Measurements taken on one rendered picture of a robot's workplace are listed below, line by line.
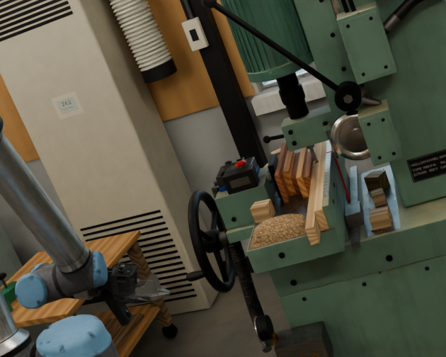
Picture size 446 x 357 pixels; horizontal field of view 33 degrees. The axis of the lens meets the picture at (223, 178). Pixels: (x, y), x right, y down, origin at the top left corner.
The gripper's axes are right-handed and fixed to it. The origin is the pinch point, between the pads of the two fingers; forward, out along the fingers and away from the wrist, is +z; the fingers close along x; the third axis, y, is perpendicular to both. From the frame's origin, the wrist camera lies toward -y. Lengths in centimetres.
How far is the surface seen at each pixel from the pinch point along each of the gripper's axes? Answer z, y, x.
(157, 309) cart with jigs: -31, -71, 105
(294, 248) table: 36, 29, -25
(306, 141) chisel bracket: 37, 44, 5
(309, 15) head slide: 36, 76, 2
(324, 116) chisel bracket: 41, 50, 5
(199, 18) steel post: -16, 51, 142
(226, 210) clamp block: 17.3, 26.8, -1.6
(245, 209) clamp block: 22.0, 27.5, -1.6
